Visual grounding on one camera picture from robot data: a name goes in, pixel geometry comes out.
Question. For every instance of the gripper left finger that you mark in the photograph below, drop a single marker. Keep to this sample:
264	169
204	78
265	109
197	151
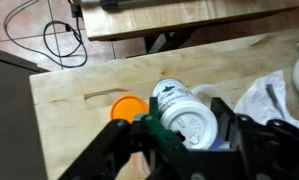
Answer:
155	133

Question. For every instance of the wooden side table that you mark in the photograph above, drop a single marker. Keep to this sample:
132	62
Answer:
175	16

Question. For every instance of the white cylindrical container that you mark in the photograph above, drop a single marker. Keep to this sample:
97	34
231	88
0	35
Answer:
185	113

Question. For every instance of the orange round lid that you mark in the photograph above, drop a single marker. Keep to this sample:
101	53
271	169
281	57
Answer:
129	107

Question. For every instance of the white cloth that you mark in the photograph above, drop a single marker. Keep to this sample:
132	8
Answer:
255	101

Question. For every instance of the white kitchen stove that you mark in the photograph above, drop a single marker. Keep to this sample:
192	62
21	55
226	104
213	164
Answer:
9	116

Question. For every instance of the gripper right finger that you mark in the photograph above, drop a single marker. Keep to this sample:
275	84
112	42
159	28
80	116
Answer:
255	146

